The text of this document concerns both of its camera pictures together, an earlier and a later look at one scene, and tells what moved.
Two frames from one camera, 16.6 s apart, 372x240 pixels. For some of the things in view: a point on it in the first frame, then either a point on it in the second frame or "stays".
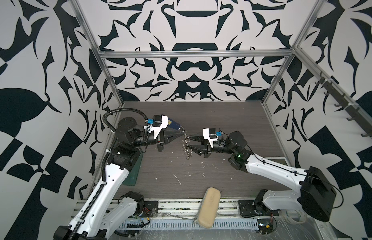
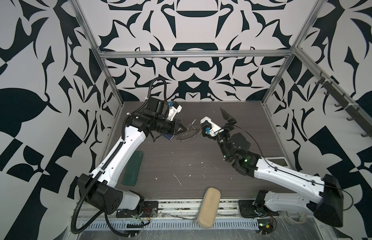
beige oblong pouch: x=209 y=207 stays
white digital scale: x=282 y=160 stays
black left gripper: x=162 y=137 to x=174 y=123
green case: x=131 y=178 stays
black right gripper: x=198 y=149 to x=230 y=128
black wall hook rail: x=371 y=129 stays
